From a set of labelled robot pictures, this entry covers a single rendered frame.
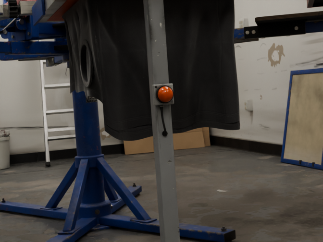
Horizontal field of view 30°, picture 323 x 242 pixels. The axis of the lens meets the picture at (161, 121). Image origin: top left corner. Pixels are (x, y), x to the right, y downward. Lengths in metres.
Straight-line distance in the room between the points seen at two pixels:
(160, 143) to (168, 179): 0.09
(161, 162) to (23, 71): 4.94
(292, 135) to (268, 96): 0.70
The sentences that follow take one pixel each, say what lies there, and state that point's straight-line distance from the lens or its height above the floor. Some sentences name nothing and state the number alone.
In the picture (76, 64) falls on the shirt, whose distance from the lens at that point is 2.05.
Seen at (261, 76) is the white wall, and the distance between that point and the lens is 5.58.
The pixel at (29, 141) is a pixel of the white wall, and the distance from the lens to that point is 6.34.
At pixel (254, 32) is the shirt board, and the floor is 0.90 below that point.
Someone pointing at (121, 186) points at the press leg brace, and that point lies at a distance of 2.94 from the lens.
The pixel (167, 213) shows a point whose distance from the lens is 1.48.
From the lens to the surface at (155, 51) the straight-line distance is 1.45.
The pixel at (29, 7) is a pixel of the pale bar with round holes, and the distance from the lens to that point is 2.43.
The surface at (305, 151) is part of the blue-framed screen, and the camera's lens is 4.71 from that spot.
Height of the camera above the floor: 0.66
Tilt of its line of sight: 3 degrees down
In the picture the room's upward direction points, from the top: 4 degrees counter-clockwise
